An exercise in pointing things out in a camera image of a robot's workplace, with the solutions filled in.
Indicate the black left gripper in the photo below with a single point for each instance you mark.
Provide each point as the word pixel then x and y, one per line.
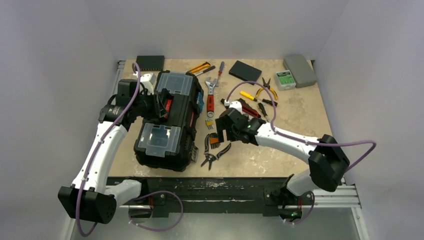
pixel 158 110

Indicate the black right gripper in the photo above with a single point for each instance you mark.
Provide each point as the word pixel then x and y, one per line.
pixel 225 124

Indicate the black plastic toolbox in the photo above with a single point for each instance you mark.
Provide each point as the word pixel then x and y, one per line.
pixel 168 142

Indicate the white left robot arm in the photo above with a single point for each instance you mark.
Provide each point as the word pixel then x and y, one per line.
pixel 87 198

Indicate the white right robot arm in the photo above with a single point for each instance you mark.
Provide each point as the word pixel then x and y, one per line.
pixel 326 161

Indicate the black orange hex key holder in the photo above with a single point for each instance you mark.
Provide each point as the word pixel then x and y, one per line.
pixel 211 141

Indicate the black yellow screwdriver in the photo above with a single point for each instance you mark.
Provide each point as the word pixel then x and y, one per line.
pixel 263 111

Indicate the black flat box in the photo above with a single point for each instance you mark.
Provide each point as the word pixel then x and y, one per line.
pixel 245 72

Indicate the yellow utility knife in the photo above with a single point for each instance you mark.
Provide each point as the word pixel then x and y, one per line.
pixel 199 67

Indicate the red blue screwdriver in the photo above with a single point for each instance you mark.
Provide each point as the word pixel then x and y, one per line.
pixel 221 67

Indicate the green labelled clear box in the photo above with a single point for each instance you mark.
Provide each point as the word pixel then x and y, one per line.
pixel 284 80

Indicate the grey plastic case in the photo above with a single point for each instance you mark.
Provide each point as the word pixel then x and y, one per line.
pixel 301 71

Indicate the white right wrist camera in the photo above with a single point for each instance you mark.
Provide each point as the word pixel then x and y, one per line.
pixel 233 104

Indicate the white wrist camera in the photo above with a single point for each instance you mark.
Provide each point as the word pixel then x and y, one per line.
pixel 233 104
pixel 149 81

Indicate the red black handled tool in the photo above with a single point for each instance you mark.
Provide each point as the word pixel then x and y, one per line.
pixel 246 108

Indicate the red handled adjustable wrench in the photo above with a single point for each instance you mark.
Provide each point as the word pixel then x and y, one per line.
pixel 210 103

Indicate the black handled pliers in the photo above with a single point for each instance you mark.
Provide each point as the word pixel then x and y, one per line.
pixel 210 158

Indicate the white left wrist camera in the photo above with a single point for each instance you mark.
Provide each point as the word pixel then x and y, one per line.
pixel 149 81

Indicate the yellow handled screwdriver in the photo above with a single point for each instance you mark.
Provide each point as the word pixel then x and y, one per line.
pixel 250 97

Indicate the black network switch box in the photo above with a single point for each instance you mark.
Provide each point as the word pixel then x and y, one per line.
pixel 150 62

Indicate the yellow handled pliers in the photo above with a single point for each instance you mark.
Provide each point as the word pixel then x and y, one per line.
pixel 266 85

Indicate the aluminium rail frame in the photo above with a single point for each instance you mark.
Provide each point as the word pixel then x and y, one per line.
pixel 328 216

